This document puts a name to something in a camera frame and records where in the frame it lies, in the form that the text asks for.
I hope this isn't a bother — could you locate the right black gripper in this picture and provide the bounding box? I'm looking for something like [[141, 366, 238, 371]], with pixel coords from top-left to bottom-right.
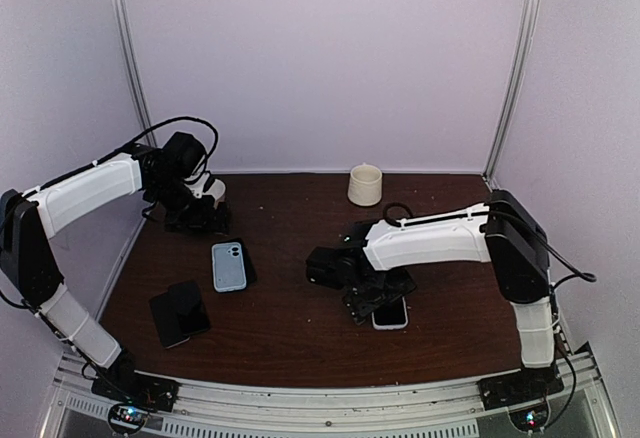
[[345, 264, 419, 325]]

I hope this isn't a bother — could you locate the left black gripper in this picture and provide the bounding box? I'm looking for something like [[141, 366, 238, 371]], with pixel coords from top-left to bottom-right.
[[148, 175, 229, 235]]

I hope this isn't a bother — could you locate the silver edged black smartphone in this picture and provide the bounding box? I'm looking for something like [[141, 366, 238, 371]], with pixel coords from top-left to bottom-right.
[[373, 300, 407, 328]]

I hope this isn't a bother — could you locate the lavender phone case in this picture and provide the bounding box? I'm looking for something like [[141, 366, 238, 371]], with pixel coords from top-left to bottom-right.
[[371, 297, 410, 332]]

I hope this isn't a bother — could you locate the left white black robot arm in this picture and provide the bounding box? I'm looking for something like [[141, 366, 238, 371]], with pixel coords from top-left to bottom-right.
[[1, 132, 229, 402]]

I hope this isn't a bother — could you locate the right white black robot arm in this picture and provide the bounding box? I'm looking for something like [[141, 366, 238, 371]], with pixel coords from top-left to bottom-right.
[[305, 189, 555, 400]]

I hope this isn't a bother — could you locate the light blue phone case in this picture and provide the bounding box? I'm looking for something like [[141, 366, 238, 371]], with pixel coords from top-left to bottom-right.
[[211, 241, 248, 293]]

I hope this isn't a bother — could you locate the black smartphone under blue case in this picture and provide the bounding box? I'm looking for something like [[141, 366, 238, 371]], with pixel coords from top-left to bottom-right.
[[229, 238, 257, 286]]

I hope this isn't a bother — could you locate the black smartphone top of stack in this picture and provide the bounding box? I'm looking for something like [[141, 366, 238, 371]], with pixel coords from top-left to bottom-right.
[[168, 280, 210, 336]]

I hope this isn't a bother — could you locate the black smartphone under stack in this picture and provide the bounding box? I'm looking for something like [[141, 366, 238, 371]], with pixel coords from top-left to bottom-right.
[[149, 292, 190, 349]]

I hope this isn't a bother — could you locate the cream ribbed cup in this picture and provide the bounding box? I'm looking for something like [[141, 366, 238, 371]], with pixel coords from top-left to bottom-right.
[[347, 163, 383, 207]]

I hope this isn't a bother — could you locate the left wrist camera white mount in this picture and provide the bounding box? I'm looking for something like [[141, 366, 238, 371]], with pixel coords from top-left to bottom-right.
[[189, 171, 226, 209]]

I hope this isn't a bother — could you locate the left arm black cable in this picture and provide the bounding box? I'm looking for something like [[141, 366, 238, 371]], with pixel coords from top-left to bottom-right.
[[89, 114, 221, 169]]

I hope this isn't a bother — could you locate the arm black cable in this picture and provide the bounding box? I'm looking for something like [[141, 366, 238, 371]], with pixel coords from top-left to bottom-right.
[[383, 201, 597, 409], [89, 114, 221, 169]]

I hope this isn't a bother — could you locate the aluminium front rail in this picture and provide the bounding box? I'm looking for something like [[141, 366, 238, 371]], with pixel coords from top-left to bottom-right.
[[42, 342, 616, 438]]

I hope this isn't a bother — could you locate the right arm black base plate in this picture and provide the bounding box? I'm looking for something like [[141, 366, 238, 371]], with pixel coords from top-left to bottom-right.
[[478, 368, 564, 410]]

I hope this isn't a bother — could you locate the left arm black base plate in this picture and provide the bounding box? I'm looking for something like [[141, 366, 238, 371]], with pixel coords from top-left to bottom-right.
[[91, 372, 180, 412]]

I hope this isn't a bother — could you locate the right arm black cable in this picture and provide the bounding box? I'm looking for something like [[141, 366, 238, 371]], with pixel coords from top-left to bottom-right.
[[383, 201, 597, 409]]

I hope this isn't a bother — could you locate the left aluminium corner post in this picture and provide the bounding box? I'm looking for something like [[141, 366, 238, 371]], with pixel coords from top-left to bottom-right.
[[111, 0, 151, 131]]

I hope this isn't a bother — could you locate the aluminium corner post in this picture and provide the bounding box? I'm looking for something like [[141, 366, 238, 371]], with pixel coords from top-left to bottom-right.
[[111, 0, 151, 131], [482, 0, 541, 189]]

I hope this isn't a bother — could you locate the right aluminium corner post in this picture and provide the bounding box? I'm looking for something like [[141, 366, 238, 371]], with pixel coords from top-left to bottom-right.
[[482, 0, 541, 189]]

